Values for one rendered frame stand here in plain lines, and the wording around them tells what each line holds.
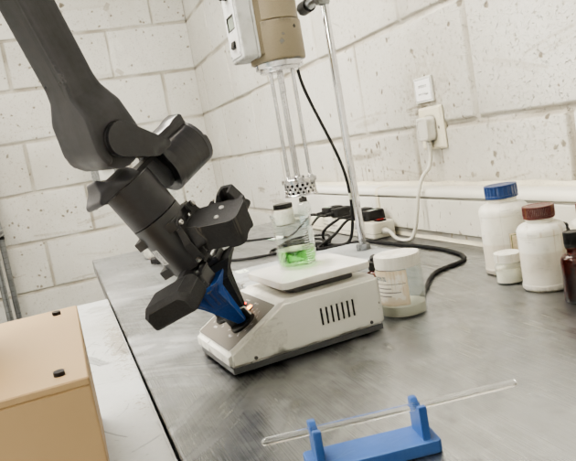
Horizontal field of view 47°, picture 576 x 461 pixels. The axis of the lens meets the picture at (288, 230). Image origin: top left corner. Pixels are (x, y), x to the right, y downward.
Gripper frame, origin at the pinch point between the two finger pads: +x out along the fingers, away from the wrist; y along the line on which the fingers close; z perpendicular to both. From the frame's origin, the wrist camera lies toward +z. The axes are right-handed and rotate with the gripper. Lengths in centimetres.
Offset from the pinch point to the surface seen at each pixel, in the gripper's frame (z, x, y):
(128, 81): -116, -25, 227
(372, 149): -2, 23, 91
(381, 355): 12.2, 13.7, -2.7
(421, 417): 21.3, 6.5, -22.5
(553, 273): 29.3, 25.2, 15.2
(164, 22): -92, -36, 247
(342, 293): 9.7, 8.5, 4.3
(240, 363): -0.7, 5.7, -5.2
